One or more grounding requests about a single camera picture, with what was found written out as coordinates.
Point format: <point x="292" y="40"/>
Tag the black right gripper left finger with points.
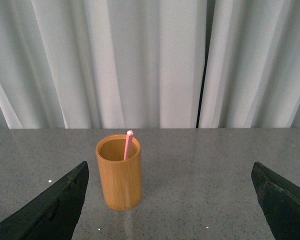
<point x="53" y="214"/>

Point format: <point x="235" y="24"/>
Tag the pink chopstick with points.
<point x="128" y="143"/>

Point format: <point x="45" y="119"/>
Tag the white curtain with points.
<point x="83" y="64"/>

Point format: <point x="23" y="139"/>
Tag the wooden chopstick holder cup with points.
<point x="121" y="179"/>

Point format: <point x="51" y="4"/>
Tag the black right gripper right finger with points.
<point x="279" y="200"/>

